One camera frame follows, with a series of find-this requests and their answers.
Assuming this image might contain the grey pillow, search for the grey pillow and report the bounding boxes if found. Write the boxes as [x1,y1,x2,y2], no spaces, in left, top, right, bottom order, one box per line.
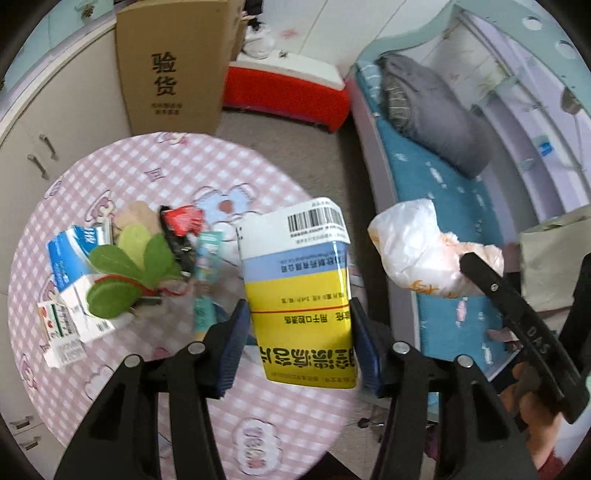
[376,52,495,179]

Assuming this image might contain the bed with teal sheet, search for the bed with teal sheet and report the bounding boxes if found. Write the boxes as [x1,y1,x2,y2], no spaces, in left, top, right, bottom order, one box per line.
[346,0,591,416]

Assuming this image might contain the teal tube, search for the teal tube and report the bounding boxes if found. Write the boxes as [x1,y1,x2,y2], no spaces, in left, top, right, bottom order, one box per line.
[193,231,221,334]

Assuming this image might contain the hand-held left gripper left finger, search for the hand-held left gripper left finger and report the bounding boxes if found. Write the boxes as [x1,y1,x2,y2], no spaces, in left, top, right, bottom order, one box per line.
[53,299,252,480]

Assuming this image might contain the small white printed carton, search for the small white printed carton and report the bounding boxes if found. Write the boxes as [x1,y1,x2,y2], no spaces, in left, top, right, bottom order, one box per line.
[37,298,86,368]

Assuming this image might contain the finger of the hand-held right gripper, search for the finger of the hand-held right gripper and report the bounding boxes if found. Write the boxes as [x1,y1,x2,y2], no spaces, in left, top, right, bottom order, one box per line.
[460,252,520,324]

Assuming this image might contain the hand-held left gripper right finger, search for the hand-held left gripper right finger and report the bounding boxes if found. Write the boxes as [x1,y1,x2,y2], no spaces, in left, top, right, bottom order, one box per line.
[349,298,539,480]

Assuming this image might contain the pink cloth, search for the pink cloth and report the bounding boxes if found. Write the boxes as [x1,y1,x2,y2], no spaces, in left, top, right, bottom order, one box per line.
[502,244,522,278]

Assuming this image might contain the large brown cardboard box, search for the large brown cardboard box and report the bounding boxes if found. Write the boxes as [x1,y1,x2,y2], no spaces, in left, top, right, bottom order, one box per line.
[115,0,249,137]

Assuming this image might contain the white plastic bag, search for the white plastic bag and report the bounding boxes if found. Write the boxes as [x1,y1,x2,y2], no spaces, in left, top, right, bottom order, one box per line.
[368,199,505,298]

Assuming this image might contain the red snack wrapper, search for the red snack wrapper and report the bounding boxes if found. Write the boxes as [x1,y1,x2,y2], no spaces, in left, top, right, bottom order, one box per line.
[163,206,205,234]

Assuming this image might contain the green leafy vegetable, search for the green leafy vegetable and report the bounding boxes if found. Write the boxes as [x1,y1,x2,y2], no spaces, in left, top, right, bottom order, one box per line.
[88,224,183,319]

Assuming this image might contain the cream cabinet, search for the cream cabinet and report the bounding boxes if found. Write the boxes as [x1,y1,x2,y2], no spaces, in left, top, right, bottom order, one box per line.
[0,18,132,462]

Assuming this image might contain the yellow and blue medicine box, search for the yellow and blue medicine box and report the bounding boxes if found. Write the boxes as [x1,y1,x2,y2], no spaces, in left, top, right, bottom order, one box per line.
[236,198,358,389]

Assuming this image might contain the person's right hand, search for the person's right hand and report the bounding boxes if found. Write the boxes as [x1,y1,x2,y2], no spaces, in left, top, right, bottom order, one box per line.
[501,362,575,464]

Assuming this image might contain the beige paper piece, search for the beige paper piece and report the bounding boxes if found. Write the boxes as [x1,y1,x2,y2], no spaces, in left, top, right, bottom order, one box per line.
[113,200,162,236]

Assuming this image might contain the black snack wrapper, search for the black snack wrapper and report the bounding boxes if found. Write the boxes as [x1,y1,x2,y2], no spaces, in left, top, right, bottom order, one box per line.
[159,208,197,278]

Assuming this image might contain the round table pink checked tablecloth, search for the round table pink checked tablecloth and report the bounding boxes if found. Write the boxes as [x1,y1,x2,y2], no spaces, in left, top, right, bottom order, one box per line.
[7,131,370,478]

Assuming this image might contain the pale green cloth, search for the pale green cloth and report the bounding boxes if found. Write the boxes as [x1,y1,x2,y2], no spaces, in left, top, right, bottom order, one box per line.
[519,215,591,317]

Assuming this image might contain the red storage box white lid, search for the red storage box white lid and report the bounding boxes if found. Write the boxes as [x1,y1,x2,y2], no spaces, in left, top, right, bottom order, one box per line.
[223,51,350,134]

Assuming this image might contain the blue and white carton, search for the blue and white carton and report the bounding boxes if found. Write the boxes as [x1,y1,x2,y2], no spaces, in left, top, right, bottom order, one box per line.
[46,225,116,342]

